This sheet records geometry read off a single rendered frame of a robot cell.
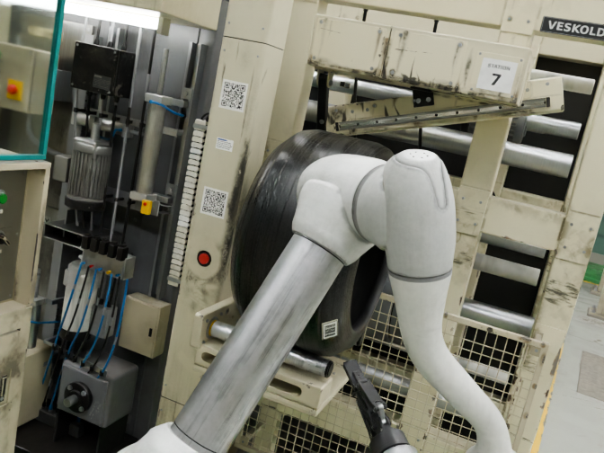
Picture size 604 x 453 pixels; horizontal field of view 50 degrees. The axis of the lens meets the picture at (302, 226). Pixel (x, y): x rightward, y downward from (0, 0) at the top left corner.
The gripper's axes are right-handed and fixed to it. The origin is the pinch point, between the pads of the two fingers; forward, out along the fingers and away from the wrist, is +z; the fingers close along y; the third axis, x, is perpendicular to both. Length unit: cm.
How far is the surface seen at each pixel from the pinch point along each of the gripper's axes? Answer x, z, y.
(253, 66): -2, 71, -40
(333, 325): 0.5, 15.3, 0.6
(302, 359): -5.8, 19.5, 15.4
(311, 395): -5.9, 12.1, 20.2
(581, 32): 97, 68, -37
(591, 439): 182, 68, 215
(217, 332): -24.0, 35.6, 15.8
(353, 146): 16, 44, -28
